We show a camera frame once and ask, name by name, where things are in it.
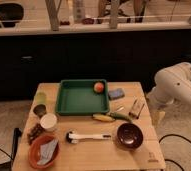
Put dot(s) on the black chair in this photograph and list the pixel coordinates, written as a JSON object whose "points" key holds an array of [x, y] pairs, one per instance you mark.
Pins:
{"points": [[11, 14]]}

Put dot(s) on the orange ball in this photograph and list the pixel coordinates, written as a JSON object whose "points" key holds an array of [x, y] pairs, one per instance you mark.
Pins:
{"points": [[99, 87]]}

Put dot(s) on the dark brown bowl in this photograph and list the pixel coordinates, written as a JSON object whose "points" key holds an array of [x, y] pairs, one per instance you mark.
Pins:
{"points": [[130, 135]]}

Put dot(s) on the brown grape bunch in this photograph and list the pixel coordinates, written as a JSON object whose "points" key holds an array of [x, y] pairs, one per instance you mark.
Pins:
{"points": [[34, 133]]}

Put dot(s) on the white dish brush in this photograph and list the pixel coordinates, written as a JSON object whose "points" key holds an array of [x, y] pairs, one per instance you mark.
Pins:
{"points": [[74, 138]]}

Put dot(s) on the dark metal cup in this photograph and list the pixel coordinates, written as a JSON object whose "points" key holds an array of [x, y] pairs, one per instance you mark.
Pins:
{"points": [[40, 110]]}

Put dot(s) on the green plastic tray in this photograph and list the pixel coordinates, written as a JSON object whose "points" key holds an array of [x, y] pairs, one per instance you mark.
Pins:
{"points": [[77, 98]]}

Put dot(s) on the grey folded cloth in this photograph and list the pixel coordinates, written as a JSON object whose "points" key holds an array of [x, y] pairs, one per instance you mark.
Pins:
{"points": [[46, 151]]}

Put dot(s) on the white paper cup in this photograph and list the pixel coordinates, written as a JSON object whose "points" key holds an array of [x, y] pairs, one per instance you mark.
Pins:
{"points": [[48, 122]]}

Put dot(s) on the clear plastic box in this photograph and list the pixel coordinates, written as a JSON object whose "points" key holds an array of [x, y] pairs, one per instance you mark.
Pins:
{"points": [[136, 108]]}

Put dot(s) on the blue sponge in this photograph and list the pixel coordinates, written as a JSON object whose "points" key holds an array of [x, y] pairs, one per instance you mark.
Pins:
{"points": [[116, 94]]}

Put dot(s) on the green pepper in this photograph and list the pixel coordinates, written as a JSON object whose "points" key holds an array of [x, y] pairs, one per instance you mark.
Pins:
{"points": [[120, 116]]}

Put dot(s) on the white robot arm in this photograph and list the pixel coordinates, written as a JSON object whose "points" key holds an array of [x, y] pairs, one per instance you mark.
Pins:
{"points": [[171, 83]]}

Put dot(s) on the orange plate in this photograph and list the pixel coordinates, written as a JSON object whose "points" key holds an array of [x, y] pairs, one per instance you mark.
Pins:
{"points": [[34, 152]]}

